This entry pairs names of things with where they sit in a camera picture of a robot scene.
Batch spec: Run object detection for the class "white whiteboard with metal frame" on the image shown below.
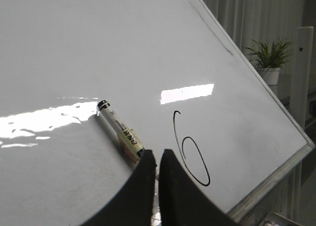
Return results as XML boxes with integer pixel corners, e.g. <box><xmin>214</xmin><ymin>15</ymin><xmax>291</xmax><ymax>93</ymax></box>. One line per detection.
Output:
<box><xmin>0</xmin><ymin>0</ymin><xmax>315</xmax><ymax>226</ymax></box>

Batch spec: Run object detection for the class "white whiteboard marker pen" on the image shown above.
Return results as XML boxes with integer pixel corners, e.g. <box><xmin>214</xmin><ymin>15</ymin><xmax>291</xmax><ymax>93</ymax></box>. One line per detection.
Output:
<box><xmin>97</xmin><ymin>100</ymin><xmax>145</xmax><ymax>169</ymax></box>

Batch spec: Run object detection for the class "green potted plant white pot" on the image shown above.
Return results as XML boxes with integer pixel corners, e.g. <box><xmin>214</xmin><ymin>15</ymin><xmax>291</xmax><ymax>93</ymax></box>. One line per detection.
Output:
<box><xmin>243</xmin><ymin>39</ymin><xmax>293</xmax><ymax>86</ymax></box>

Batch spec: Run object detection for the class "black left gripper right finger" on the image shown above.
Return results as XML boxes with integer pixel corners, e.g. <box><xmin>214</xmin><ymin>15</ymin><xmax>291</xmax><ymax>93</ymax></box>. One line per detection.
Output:
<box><xmin>158</xmin><ymin>149</ymin><xmax>238</xmax><ymax>226</ymax></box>

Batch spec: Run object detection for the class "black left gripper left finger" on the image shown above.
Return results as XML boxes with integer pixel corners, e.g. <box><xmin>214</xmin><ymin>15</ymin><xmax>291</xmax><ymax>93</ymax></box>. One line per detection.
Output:
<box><xmin>83</xmin><ymin>150</ymin><xmax>156</xmax><ymax>226</ymax></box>

